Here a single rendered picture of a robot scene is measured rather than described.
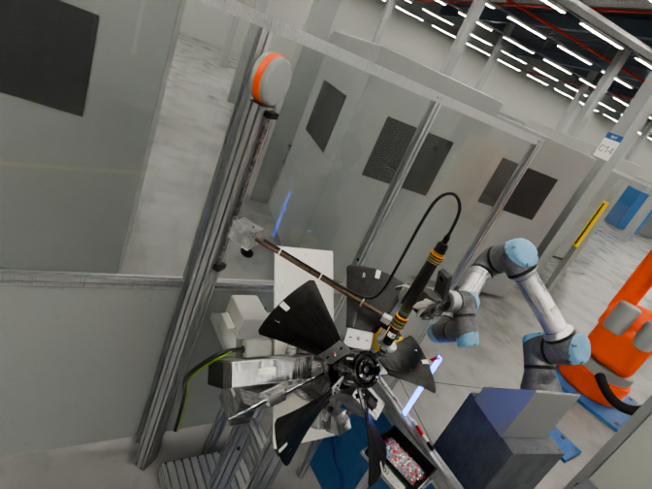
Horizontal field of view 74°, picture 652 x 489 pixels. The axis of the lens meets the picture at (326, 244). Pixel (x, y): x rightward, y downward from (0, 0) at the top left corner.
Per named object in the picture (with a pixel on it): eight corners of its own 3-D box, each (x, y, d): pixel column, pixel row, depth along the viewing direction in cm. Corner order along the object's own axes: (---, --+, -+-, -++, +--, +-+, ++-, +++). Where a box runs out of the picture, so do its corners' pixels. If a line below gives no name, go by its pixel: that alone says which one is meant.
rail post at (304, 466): (295, 472, 239) (351, 368, 209) (301, 470, 241) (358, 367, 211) (298, 478, 236) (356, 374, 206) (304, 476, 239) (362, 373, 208)
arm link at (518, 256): (566, 354, 179) (499, 240, 179) (601, 353, 166) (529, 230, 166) (550, 371, 173) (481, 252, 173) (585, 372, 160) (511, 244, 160)
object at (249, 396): (242, 403, 141) (239, 388, 141) (266, 392, 147) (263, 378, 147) (262, 409, 131) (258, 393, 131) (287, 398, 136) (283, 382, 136)
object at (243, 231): (224, 237, 156) (231, 216, 153) (235, 233, 163) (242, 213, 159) (246, 251, 154) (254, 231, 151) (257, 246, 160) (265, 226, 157)
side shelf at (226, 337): (210, 317, 192) (211, 312, 191) (279, 316, 213) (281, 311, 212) (225, 356, 175) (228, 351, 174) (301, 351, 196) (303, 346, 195)
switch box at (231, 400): (218, 397, 183) (234, 358, 175) (238, 394, 189) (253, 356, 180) (229, 426, 173) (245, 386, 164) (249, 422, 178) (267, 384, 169)
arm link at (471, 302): (483, 312, 153) (479, 289, 155) (464, 313, 146) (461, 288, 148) (465, 315, 159) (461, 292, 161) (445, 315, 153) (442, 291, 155)
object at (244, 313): (216, 313, 192) (223, 293, 188) (249, 312, 201) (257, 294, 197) (228, 340, 180) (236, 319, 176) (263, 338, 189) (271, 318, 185)
